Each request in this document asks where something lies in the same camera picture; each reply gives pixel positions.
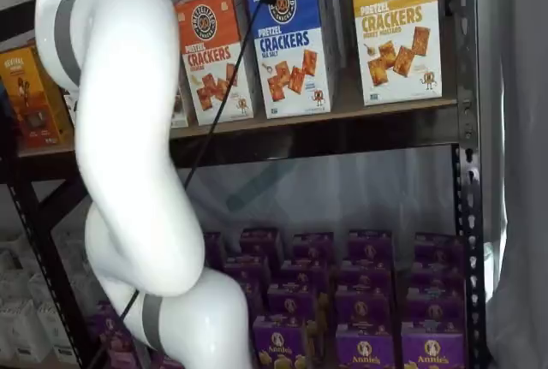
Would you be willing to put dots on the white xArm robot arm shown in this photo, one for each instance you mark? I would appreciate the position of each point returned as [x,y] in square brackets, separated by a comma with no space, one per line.
[128,86]

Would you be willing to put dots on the white carton box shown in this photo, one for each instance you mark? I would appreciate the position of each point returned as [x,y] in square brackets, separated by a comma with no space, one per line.
[23,330]
[57,326]

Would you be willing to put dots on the blue pretzel crackers box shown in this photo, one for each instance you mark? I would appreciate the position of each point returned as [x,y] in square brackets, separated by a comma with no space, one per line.
[342,1]
[293,52]

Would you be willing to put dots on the Simple Mills almond bars box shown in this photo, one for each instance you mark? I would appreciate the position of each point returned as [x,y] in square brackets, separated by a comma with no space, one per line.
[180,108]

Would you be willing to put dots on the orange pretzel crackers box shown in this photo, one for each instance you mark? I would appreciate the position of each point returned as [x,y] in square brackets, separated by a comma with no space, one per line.
[210,52]

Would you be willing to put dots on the yellow pretzel crackers box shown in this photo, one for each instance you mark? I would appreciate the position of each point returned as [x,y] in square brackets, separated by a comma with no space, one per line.
[398,35]

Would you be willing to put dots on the black metal shelf rack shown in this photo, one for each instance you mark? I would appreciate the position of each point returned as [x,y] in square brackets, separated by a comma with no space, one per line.
[466,129]

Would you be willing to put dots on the purple Annie's box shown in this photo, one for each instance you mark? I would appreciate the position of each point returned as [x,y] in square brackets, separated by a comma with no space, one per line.
[291,302]
[366,277]
[364,309]
[313,247]
[434,309]
[252,300]
[364,349]
[438,249]
[436,279]
[278,343]
[246,275]
[113,335]
[261,245]
[304,277]
[432,349]
[369,247]

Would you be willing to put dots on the brown orange snack box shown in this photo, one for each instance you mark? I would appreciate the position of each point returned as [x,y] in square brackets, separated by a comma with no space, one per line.
[30,99]

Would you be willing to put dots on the Simple Mills sweet thins box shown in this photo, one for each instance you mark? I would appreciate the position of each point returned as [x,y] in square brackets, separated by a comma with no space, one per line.
[72,105]

